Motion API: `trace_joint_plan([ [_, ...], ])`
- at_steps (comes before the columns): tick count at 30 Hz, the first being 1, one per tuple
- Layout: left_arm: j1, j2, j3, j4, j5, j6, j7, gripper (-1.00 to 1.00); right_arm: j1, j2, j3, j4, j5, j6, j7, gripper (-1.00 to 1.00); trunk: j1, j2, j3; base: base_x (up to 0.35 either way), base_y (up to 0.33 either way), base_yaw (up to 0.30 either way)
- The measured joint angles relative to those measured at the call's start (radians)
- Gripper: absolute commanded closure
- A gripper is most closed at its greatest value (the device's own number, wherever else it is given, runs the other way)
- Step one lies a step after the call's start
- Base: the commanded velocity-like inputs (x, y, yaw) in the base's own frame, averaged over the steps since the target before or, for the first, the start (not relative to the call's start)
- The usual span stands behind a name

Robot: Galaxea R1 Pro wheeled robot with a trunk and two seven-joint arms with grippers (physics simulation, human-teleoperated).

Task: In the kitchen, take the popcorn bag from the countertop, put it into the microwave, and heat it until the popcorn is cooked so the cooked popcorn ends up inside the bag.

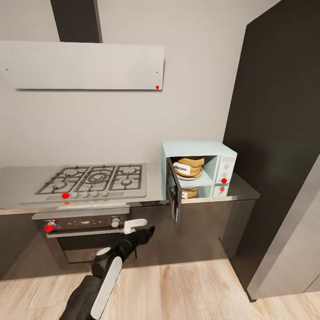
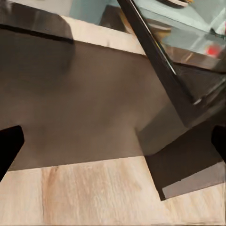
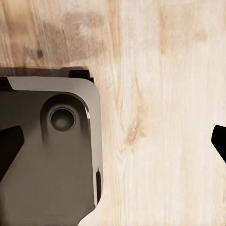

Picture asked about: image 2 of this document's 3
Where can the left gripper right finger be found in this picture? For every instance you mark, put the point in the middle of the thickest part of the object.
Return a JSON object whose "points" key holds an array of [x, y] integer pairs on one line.
{"points": [[218, 139]]}

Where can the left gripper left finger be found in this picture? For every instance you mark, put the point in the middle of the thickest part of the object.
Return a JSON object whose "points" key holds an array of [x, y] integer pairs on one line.
{"points": [[11, 141]]}

